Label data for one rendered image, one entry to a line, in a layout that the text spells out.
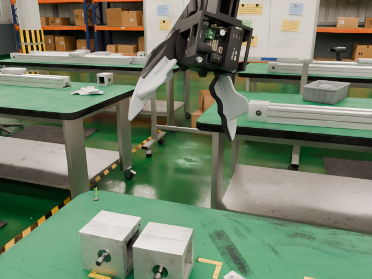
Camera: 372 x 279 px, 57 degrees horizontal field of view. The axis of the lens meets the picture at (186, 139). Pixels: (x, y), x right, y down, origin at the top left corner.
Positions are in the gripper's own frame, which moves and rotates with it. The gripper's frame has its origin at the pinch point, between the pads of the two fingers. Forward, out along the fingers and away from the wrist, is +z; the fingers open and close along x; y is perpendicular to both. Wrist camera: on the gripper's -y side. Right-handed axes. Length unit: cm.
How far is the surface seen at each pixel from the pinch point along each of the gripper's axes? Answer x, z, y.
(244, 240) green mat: 33.4, 22.8, -25.2
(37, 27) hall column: -22, -155, -725
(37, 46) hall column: -17, -119, -723
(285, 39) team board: 163, -92, -187
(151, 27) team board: 72, -91, -266
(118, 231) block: 1.9, 22.3, -26.2
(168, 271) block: 10.1, 26.5, -16.5
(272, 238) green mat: 40, 21, -23
